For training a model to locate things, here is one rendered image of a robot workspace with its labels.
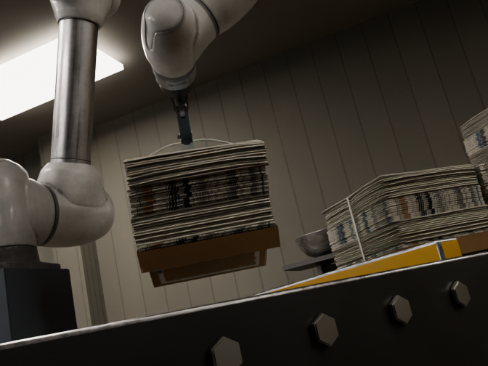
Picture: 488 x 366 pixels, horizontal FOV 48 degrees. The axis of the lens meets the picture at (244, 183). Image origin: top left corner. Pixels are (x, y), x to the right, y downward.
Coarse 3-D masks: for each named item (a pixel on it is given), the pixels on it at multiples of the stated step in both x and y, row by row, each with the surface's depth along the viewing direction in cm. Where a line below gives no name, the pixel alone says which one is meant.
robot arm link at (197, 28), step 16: (160, 0) 96; (176, 0) 96; (192, 0) 101; (144, 16) 96; (160, 16) 95; (176, 16) 95; (192, 16) 98; (208, 16) 102; (144, 32) 98; (160, 32) 95; (176, 32) 96; (192, 32) 98; (208, 32) 103; (144, 48) 102; (160, 48) 98; (176, 48) 98; (192, 48) 101; (160, 64) 102; (176, 64) 102; (192, 64) 108
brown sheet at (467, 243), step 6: (474, 234) 138; (480, 234) 138; (486, 234) 139; (462, 240) 136; (468, 240) 137; (474, 240) 137; (480, 240) 138; (486, 240) 138; (462, 246) 136; (468, 246) 136; (474, 246) 137; (480, 246) 137; (486, 246) 138; (390, 252) 136; (462, 252) 135; (468, 252) 136
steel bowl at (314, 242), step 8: (312, 232) 364; (320, 232) 362; (296, 240) 379; (304, 240) 369; (312, 240) 365; (320, 240) 363; (328, 240) 362; (304, 248) 373; (312, 248) 368; (320, 248) 365; (328, 248) 364; (312, 256) 378
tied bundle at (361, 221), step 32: (384, 192) 136; (416, 192) 138; (448, 192) 140; (480, 192) 143; (352, 224) 153; (384, 224) 138; (416, 224) 135; (448, 224) 137; (480, 224) 140; (352, 256) 156
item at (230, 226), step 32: (128, 160) 107; (160, 160) 108; (192, 160) 109; (224, 160) 109; (256, 160) 110; (128, 192) 108; (160, 192) 110; (192, 192) 109; (224, 192) 110; (256, 192) 112; (160, 224) 109; (192, 224) 110; (224, 224) 111; (256, 224) 111
